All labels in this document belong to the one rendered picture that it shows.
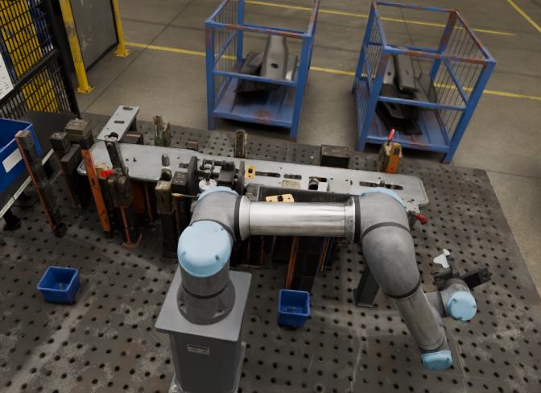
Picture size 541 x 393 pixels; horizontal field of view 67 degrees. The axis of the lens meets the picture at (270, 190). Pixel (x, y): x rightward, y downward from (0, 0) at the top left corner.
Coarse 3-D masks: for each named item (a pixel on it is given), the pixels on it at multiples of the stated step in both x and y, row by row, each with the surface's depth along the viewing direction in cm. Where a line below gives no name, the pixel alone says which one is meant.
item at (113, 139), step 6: (114, 132) 138; (108, 138) 137; (114, 138) 136; (108, 144) 136; (114, 144) 136; (108, 150) 139; (114, 150) 138; (114, 156) 141; (120, 156) 142; (114, 162) 143; (120, 162) 143; (114, 168) 146
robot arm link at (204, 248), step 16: (192, 224) 94; (208, 224) 94; (224, 224) 98; (192, 240) 91; (208, 240) 91; (224, 240) 91; (192, 256) 88; (208, 256) 88; (224, 256) 90; (192, 272) 90; (208, 272) 90; (224, 272) 93; (192, 288) 94; (208, 288) 93
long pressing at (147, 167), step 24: (96, 144) 169; (120, 144) 170; (144, 168) 159; (216, 168) 163; (264, 168) 165; (288, 168) 166; (312, 168) 168; (336, 168) 169; (360, 192) 158; (408, 192) 161
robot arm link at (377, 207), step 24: (216, 192) 104; (384, 192) 100; (192, 216) 102; (216, 216) 98; (240, 216) 99; (264, 216) 100; (288, 216) 99; (312, 216) 99; (336, 216) 98; (360, 216) 96; (384, 216) 94; (240, 240) 104; (360, 240) 98
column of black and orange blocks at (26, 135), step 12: (24, 132) 138; (24, 144) 138; (24, 156) 141; (36, 156) 144; (36, 168) 145; (36, 180) 149; (48, 192) 155; (48, 204) 156; (48, 216) 161; (60, 216) 166; (60, 228) 167
